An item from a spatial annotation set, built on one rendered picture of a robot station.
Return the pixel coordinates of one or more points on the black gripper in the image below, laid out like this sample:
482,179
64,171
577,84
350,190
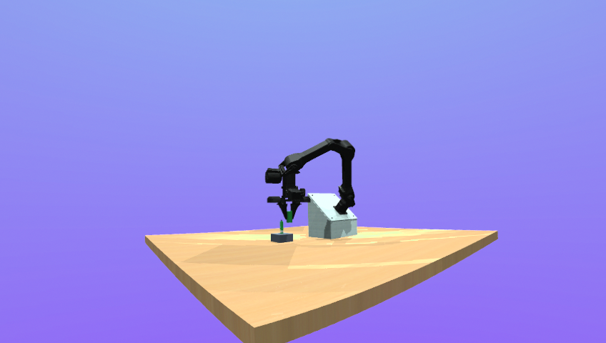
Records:
282,201

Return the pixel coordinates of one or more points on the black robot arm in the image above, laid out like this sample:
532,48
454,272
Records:
294,162

